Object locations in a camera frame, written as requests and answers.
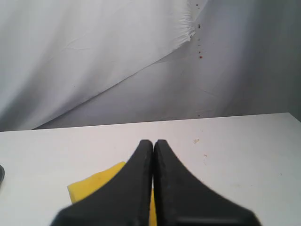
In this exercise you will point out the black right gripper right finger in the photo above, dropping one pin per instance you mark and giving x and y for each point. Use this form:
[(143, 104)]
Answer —
[(182, 200)]

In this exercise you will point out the yellow sponge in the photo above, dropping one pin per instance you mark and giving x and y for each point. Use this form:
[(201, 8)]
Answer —
[(82, 189)]

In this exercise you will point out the white backdrop cloth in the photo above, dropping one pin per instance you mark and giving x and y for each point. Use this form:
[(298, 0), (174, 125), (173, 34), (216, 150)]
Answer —
[(66, 63)]

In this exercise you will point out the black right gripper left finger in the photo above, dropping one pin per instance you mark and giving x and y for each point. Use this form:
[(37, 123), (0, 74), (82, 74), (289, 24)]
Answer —
[(123, 201)]

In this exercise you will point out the round steel plate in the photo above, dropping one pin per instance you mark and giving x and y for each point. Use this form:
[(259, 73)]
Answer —
[(2, 174)]

